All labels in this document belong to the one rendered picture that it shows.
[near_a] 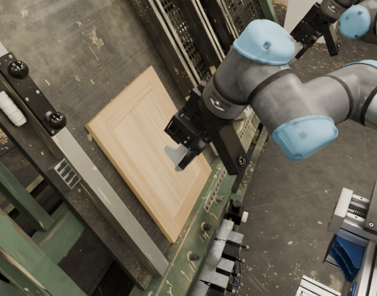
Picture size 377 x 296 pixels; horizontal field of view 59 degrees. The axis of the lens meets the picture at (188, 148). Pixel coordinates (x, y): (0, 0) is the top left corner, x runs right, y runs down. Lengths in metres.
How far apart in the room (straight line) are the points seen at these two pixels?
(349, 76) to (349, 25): 0.44
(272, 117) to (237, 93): 0.08
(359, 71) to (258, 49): 0.16
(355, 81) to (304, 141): 0.13
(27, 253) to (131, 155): 0.41
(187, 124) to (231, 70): 0.15
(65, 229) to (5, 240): 0.21
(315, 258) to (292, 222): 0.28
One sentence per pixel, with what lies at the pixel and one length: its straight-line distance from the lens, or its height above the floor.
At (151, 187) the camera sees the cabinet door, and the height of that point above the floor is 1.06.
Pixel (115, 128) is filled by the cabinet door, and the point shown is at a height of 1.25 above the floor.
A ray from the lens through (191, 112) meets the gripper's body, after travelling 0.59.
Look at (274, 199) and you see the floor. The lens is 2.52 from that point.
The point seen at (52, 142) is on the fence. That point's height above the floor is 1.34.
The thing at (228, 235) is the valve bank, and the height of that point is 0.74.
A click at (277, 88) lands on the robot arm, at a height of 1.63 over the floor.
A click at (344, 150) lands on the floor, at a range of 3.11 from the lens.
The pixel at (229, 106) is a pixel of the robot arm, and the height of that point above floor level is 1.57.
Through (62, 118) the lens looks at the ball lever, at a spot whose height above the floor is 1.45.
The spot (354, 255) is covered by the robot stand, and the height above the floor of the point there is 0.90.
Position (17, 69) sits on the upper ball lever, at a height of 1.56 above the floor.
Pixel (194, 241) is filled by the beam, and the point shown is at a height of 0.86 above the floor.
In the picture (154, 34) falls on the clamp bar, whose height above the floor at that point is 1.38.
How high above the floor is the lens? 1.85
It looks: 41 degrees down
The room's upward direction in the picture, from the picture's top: straight up
